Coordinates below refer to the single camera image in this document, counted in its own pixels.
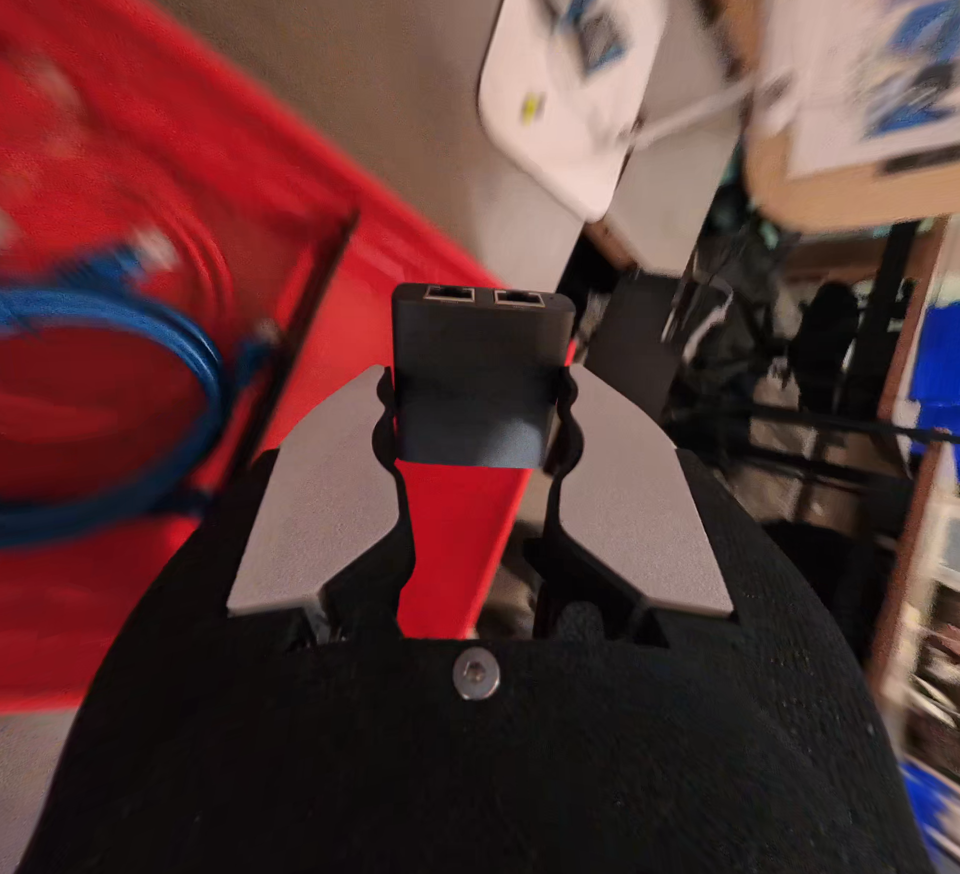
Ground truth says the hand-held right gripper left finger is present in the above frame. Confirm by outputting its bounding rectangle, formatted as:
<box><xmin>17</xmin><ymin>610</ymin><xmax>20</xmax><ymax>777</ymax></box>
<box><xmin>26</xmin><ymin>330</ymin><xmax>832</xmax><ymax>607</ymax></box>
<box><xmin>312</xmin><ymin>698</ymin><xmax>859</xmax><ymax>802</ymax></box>
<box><xmin>226</xmin><ymin>364</ymin><xmax>418</xmax><ymax>640</ymax></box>

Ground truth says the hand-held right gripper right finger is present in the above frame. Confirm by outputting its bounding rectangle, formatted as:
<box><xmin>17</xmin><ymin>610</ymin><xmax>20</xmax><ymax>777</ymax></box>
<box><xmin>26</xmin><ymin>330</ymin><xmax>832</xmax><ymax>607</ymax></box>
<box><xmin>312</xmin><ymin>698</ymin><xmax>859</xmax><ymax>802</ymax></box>
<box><xmin>523</xmin><ymin>364</ymin><xmax>735</xmax><ymax>640</ymax></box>

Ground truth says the blue ethernet cable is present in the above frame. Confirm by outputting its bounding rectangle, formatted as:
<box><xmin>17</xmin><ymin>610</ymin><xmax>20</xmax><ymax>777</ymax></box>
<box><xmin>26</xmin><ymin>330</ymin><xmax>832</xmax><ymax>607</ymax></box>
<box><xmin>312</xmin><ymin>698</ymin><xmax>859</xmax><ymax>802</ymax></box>
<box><xmin>0</xmin><ymin>229</ymin><xmax>280</xmax><ymax>550</ymax></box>

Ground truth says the black network switch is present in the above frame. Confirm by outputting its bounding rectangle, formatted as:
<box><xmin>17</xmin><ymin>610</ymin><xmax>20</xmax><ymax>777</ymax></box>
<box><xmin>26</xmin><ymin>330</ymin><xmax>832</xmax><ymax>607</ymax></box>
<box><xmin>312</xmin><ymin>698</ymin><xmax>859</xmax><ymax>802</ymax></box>
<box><xmin>391</xmin><ymin>283</ymin><xmax>577</xmax><ymax>470</ymax></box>

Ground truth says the red plastic bin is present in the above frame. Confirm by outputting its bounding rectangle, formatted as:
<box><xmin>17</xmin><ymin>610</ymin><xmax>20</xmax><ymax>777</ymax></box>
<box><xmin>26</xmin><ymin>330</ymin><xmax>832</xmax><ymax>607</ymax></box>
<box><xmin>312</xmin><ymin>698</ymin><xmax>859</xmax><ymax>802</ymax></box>
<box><xmin>0</xmin><ymin>0</ymin><xmax>579</xmax><ymax>716</ymax></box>

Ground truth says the grey desk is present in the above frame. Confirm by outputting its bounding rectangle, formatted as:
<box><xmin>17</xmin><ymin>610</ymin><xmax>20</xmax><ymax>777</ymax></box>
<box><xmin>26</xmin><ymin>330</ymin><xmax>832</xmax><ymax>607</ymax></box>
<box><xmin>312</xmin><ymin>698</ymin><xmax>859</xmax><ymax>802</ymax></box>
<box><xmin>0</xmin><ymin>0</ymin><xmax>744</xmax><ymax>874</ymax></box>

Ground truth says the wooden instruction board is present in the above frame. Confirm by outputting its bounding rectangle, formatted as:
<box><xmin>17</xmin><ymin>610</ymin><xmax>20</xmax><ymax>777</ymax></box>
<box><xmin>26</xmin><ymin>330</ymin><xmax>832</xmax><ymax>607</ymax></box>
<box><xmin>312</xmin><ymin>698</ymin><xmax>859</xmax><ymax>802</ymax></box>
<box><xmin>742</xmin><ymin>0</ymin><xmax>960</xmax><ymax>232</ymax></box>

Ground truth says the small black blue module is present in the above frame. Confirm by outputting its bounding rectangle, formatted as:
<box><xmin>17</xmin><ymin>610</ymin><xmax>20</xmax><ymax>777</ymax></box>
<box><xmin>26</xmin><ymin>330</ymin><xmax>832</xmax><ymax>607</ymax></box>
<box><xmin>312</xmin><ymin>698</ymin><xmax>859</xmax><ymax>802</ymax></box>
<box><xmin>531</xmin><ymin>0</ymin><xmax>630</xmax><ymax>74</ymax></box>

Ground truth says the printed instruction sheet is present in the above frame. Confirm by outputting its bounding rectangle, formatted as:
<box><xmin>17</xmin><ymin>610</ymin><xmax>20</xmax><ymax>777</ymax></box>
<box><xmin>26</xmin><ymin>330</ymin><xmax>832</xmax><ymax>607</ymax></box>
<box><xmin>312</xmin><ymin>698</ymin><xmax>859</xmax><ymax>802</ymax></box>
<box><xmin>753</xmin><ymin>0</ymin><xmax>960</xmax><ymax>179</ymax></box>

